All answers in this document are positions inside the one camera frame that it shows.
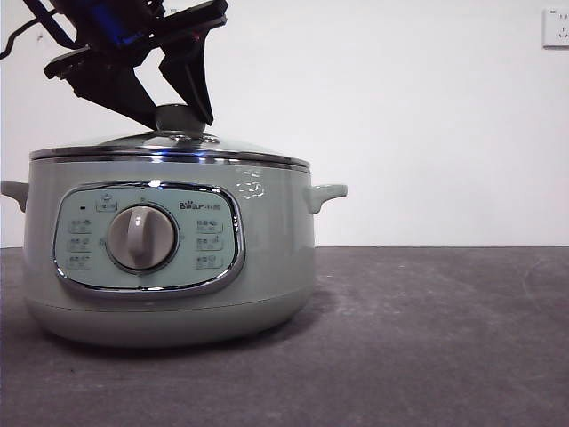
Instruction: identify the glass lid with green knob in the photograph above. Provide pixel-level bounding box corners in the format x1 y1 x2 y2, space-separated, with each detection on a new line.
28 103 311 170

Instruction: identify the pale green electric cooking pot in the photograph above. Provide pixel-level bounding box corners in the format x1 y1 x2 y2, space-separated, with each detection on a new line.
0 157 349 350

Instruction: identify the thin black cable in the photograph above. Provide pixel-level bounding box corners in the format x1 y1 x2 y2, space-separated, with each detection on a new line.
0 15 50 61

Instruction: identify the white wall socket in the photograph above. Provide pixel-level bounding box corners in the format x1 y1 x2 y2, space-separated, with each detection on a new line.
541 8 569 50

